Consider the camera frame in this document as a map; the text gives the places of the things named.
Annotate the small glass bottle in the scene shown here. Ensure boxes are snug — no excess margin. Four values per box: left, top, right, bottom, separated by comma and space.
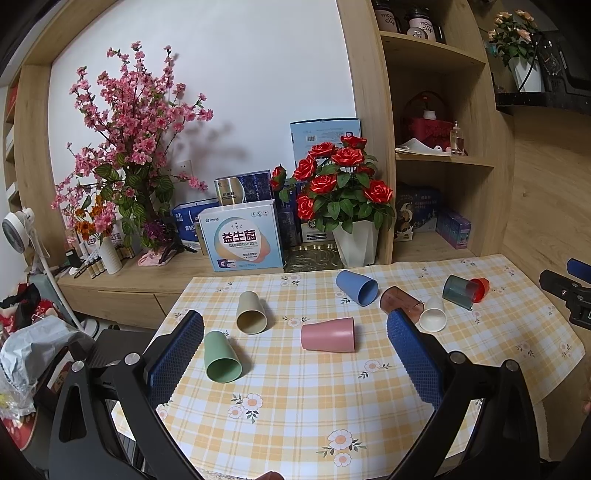
450, 121, 465, 156

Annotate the blue plastic cup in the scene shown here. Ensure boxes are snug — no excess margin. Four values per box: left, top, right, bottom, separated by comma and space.
335, 270, 379, 307

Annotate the dark illustrated box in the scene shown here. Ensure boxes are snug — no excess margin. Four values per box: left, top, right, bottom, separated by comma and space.
394, 183, 441, 242

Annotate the grey plastic bag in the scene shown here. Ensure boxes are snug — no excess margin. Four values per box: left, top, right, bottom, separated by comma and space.
1, 316, 94, 419

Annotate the white probiotic box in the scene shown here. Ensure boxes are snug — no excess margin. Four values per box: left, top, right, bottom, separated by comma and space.
197, 200, 283, 273

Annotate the white slim vase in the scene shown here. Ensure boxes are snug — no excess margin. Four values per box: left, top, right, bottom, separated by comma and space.
98, 236, 122, 275

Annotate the pink plastic cup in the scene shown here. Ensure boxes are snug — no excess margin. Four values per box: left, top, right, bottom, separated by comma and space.
301, 317, 356, 353

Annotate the pink cherry blossom arrangement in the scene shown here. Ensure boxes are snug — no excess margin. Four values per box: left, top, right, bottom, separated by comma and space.
51, 42, 213, 250

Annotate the beige plastic cup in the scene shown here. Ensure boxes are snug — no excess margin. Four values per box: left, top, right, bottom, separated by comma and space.
236, 291, 267, 335

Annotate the light blue tall box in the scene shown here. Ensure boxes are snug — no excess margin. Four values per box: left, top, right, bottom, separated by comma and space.
290, 118, 362, 166

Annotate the gold patterned tray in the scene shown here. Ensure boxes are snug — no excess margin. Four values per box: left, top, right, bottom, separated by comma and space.
283, 242, 344, 273

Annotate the yellow plaid tablecloth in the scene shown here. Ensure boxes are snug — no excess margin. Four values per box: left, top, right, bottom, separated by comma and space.
110, 253, 587, 480

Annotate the white desk fan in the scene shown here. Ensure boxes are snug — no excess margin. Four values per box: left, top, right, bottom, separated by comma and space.
1, 208, 84, 331

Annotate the wooden shelf unit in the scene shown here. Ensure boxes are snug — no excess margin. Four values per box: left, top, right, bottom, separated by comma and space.
338, 1, 514, 263

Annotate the pink rose potted plant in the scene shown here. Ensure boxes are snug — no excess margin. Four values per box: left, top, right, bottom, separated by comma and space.
488, 9, 544, 93

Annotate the blue white carton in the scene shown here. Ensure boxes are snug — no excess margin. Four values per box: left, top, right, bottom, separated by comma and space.
171, 198, 219, 251

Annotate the teal translucent cup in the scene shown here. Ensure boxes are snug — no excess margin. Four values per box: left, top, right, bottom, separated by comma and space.
442, 275, 479, 310

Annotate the red basket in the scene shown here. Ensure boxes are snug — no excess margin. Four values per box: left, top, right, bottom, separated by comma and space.
403, 90, 454, 150

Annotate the pink jar on shelf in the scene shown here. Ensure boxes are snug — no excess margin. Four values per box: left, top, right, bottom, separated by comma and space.
408, 7, 437, 42

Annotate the white faceted flower pot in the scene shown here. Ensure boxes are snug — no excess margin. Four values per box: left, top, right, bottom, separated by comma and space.
332, 220, 379, 268

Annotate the red plastic cup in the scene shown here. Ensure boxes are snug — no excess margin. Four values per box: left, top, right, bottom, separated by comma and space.
467, 277, 490, 303

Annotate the dark blue gift box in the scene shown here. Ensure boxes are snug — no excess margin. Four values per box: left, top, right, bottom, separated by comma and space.
214, 170, 273, 206

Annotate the white plastic cup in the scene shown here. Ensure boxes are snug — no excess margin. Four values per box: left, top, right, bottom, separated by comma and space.
419, 296, 447, 333

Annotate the purple small box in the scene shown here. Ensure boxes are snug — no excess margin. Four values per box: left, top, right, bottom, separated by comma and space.
436, 212, 472, 249

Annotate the wooden low cabinet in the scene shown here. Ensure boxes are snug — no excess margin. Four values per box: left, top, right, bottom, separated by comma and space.
58, 252, 214, 330

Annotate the dark jar on shelf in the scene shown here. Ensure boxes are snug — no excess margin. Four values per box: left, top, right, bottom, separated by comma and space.
372, 0, 401, 33

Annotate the green plastic cup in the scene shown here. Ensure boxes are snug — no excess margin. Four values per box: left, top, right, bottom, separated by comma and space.
204, 331, 242, 384

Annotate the white dish on shelf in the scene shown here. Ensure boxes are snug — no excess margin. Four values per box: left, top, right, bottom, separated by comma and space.
396, 137, 447, 155

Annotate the brown translucent cup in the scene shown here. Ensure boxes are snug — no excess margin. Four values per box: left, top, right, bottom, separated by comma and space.
380, 286, 424, 323

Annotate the red rose bouquet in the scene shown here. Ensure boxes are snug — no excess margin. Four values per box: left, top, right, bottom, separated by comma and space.
270, 133, 394, 234

